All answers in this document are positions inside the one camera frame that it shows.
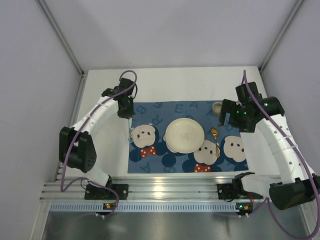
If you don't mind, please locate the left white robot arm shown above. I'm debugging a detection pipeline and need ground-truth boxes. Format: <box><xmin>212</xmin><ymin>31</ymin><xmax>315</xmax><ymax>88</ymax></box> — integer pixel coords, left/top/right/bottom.
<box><xmin>58</xmin><ymin>76</ymin><xmax>138</xmax><ymax>192</ymax></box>

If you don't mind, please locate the aluminium mounting rail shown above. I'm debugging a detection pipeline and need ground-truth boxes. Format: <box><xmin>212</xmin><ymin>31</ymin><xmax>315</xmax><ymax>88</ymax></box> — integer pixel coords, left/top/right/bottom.
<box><xmin>39</xmin><ymin>159</ymin><xmax>312</xmax><ymax>201</ymax></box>

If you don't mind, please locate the blue bear print cloth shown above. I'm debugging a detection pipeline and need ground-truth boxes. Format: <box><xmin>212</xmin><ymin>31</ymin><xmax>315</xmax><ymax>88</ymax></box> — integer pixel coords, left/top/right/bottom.
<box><xmin>128</xmin><ymin>101</ymin><xmax>249</xmax><ymax>174</ymax></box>

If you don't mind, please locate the cream round plate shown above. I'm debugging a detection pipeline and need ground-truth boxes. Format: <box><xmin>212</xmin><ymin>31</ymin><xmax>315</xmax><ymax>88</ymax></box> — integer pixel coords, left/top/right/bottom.
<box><xmin>163</xmin><ymin>118</ymin><xmax>205</xmax><ymax>154</ymax></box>

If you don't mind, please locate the gold spoon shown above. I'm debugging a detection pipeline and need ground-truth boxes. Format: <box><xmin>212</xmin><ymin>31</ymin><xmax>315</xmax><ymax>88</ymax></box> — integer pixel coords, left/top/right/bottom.
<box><xmin>211</xmin><ymin>128</ymin><xmax>220</xmax><ymax>158</ymax></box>

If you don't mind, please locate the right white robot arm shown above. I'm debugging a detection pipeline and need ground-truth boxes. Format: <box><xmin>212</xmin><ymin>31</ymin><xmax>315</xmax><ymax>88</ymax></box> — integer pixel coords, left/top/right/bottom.
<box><xmin>218</xmin><ymin>82</ymin><xmax>320</xmax><ymax>210</ymax></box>

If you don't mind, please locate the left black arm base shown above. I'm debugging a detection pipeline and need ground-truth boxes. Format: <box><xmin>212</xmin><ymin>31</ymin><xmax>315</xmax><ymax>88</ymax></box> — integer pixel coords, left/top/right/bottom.
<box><xmin>84</xmin><ymin>183</ymin><xmax>129</xmax><ymax>200</ymax></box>

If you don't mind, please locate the left aluminium frame post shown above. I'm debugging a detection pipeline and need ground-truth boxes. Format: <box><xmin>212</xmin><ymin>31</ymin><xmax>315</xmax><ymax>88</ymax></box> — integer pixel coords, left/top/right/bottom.
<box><xmin>37</xmin><ymin>0</ymin><xmax>87</xmax><ymax>78</ymax></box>

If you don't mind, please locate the right aluminium frame post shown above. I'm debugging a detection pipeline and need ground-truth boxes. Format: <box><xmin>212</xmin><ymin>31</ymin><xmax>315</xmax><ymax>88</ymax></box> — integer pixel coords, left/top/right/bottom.
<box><xmin>258</xmin><ymin>0</ymin><xmax>306</xmax><ymax>74</ymax></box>

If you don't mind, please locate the perforated grey cable tray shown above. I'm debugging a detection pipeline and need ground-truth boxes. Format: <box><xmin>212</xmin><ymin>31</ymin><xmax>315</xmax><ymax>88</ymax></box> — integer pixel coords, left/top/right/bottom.
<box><xmin>50</xmin><ymin>202</ymin><xmax>253</xmax><ymax>213</ymax></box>

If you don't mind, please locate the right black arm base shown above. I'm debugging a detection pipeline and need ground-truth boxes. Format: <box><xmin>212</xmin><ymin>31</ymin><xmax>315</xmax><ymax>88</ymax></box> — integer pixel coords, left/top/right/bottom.
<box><xmin>216</xmin><ymin>172</ymin><xmax>264</xmax><ymax>202</ymax></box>

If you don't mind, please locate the aluminium frame post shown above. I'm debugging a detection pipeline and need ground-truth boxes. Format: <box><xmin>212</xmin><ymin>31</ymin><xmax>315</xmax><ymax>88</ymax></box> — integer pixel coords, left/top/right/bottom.
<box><xmin>37</xmin><ymin>0</ymin><xmax>87</xmax><ymax>78</ymax></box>
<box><xmin>258</xmin><ymin>0</ymin><xmax>306</xmax><ymax>74</ymax></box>

